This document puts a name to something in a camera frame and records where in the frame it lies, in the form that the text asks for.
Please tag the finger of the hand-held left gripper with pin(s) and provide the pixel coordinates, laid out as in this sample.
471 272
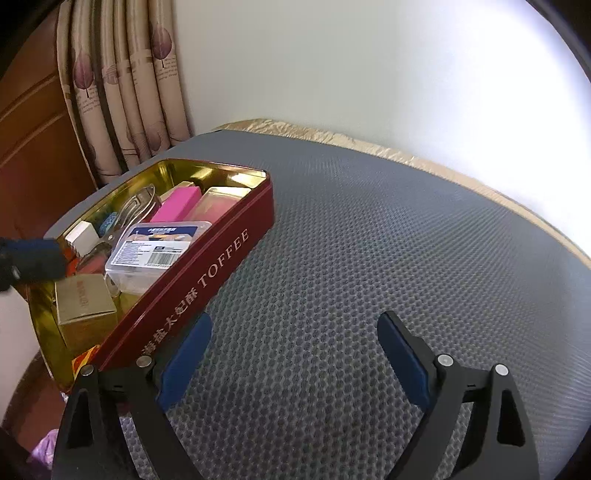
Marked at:
32 261

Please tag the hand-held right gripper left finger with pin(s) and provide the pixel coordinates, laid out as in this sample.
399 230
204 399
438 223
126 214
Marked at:
184 355

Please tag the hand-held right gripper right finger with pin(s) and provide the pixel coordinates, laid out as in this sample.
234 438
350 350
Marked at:
406 364

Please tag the small cream box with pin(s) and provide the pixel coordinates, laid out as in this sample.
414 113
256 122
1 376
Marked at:
83 236

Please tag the red box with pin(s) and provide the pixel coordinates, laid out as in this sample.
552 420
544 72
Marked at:
94 264

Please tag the gold cardboard box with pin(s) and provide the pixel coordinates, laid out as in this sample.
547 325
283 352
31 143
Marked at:
83 300

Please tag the red tin with gold interior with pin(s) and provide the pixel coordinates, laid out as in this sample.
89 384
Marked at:
207 277

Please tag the clear plastic box with label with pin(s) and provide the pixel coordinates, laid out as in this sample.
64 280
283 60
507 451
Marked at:
147 251

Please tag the silver metal clip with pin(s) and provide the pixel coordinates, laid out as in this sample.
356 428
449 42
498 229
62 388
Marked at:
138 203

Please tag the pink box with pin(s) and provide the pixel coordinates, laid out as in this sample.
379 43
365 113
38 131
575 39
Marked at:
178 205

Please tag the red and yellow patterned packet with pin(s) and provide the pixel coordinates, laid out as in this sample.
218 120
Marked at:
87 357

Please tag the brown wooden door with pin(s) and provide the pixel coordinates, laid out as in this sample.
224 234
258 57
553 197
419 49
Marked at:
32 138

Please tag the grey textured mat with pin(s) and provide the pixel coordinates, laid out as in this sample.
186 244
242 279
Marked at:
346 230

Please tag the clear case with pink insert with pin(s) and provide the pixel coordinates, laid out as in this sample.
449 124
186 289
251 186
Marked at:
217 203

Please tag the purple plastic bag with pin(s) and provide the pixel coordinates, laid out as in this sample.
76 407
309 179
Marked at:
44 454

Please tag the beige leaf print curtain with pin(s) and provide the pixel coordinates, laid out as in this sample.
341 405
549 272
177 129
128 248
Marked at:
138 92

